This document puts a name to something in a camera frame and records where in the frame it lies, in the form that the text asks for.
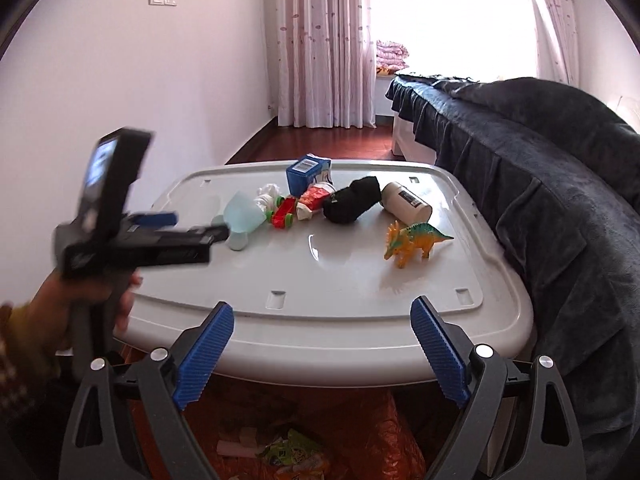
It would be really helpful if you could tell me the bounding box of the light blue plastic cup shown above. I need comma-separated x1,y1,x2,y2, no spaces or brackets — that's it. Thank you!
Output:
212,192,266,252

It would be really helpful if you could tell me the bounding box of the white tissue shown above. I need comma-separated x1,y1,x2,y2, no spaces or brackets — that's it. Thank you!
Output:
254,183,281,214

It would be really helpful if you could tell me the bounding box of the blue milk carton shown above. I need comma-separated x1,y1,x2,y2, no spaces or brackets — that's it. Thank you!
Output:
285,154,332,197

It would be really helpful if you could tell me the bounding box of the red white wrapper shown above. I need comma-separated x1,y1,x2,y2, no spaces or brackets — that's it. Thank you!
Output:
296,182,335,221

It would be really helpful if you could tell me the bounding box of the black sock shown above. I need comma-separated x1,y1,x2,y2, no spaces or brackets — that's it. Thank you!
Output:
322,176,382,226

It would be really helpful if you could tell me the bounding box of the orange toy dinosaur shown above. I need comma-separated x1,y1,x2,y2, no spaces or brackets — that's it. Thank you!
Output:
384,221,454,269

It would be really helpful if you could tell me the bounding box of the white cylindrical bottle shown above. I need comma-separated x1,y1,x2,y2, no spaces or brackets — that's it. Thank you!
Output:
381,182,433,226

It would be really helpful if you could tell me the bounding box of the green snack wrapper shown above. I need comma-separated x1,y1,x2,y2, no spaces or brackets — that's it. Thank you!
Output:
258,429,328,474

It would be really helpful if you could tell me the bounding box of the orange trash bag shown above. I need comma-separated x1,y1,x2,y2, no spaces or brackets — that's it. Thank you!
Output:
184,375,426,479

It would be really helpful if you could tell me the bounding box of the person's left hand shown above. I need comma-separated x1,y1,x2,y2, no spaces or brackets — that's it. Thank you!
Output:
25,271,114,352

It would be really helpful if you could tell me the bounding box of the person's left sleeve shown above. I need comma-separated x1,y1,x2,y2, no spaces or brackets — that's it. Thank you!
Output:
0,301,74,480

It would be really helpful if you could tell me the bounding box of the red green toy car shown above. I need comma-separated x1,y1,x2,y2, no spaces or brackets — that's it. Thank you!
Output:
266,196,297,230

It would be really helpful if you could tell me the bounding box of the white plastic storage box lid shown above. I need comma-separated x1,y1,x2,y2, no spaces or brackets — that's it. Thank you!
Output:
120,160,533,388

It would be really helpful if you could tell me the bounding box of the pink patterned curtain left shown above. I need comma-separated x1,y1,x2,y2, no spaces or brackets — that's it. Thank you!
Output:
276,0,376,128

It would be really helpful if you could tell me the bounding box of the folded pink quilt stack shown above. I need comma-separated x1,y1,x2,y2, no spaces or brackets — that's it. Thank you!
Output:
376,40,409,76

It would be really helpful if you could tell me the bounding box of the pink curtain right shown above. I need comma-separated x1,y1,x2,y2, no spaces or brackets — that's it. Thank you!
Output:
534,0,579,87

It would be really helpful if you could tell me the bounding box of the white bed frame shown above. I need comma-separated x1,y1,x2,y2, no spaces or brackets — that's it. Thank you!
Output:
392,114,436,165

